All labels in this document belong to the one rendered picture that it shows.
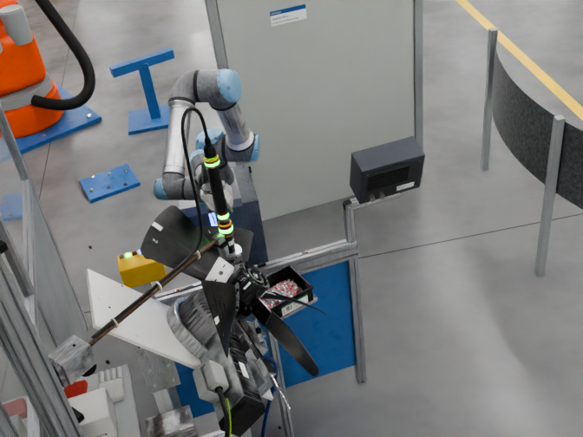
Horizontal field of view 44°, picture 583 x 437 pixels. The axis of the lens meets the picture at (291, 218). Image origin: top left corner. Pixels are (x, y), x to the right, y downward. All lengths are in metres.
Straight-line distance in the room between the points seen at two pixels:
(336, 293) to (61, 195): 2.72
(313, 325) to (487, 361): 0.93
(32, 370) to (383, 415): 1.91
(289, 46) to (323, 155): 0.76
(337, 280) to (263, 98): 1.45
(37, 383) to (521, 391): 2.30
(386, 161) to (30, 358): 1.48
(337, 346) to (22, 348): 1.78
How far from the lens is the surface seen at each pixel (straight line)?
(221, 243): 2.24
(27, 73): 6.02
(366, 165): 2.70
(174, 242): 2.24
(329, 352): 3.32
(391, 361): 3.61
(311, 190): 4.53
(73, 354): 1.97
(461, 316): 3.84
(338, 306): 3.14
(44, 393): 1.96
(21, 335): 1.81
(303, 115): 4.25
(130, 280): 2.71
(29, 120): 6.07
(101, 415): 2.37
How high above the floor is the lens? 2.71
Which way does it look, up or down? 37 degrees down
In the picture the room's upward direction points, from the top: 8 degrees counter-clockwise
